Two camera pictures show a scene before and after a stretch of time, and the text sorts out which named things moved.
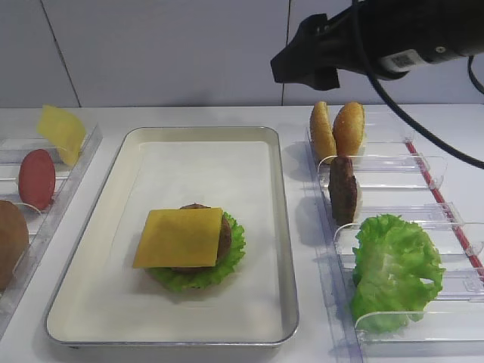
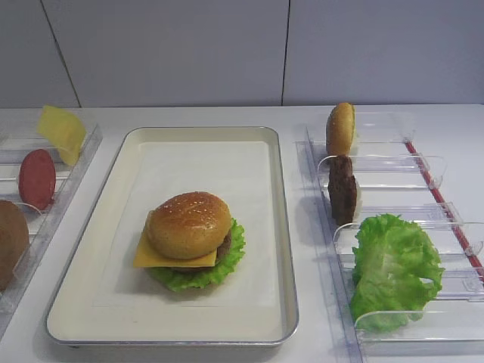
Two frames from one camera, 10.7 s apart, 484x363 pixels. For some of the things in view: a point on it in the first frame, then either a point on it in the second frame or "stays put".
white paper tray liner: x=238 y=176 stays put
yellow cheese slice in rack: x=63 y=130 stays put
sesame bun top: x=322 y=136 to x=188 y=225
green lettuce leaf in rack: x=392 y=258 stays put
